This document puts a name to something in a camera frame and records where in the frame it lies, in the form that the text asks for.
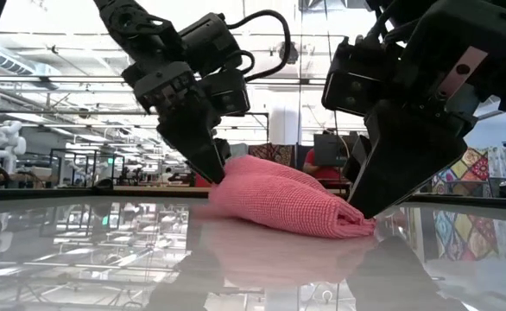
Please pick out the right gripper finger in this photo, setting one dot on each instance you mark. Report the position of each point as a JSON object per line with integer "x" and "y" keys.
{"x": 357, "y": 157}
{"x": 404, "y": 160}

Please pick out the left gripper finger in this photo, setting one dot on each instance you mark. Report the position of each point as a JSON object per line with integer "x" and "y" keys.
{"x": 192, "y": 134}
{"x": 224, "y": 150}

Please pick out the pink knitted towel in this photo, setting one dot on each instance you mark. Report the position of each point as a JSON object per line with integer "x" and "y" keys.
{"x": 287, "y": 203}

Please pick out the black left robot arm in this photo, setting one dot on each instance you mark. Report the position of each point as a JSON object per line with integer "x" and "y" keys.
{"x": 128, "y": 21}

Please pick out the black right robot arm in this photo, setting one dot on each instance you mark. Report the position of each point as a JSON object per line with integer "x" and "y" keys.
{"x": 391, "y": 13}

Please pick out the black partition screen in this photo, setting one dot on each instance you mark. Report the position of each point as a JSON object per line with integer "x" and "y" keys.
{"x": 326, "y": 149}

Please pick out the person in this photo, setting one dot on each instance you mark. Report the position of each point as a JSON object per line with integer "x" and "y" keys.
{"x": 322, "y": 172}

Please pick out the brown patterned cloth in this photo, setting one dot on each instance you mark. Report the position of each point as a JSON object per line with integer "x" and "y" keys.
{"x": 274, "y": 153}

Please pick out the white round column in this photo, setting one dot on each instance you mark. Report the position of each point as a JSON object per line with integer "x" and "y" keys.
{"x": 284, "y": 125}

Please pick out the colourful patchwork quilt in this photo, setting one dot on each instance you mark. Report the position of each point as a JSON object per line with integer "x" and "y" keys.
{"x": 473, "y": 166}

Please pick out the long ceiling light bar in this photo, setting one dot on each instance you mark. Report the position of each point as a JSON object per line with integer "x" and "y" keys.
{"x": 63, "y": 80}

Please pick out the white humanoid robot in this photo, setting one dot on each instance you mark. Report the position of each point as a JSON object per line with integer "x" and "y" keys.
{"x": 9, "y": 142}

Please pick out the black metal frame rig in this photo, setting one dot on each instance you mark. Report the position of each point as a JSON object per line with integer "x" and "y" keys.
{"x": 267, "y": 125}

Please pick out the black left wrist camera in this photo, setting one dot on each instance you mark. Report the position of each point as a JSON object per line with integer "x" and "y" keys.
{"x": 227, "y": 93}

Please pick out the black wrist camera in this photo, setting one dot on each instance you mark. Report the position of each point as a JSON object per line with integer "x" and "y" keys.
{"x": 227, "y": 93}
{"x": 352, "y": 86}

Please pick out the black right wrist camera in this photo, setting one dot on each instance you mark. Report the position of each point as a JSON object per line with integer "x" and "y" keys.
{"x": 352, "y": 86}

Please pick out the black open shelf frame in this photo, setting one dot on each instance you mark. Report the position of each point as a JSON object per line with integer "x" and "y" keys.
{"x": 86, "y": 152}

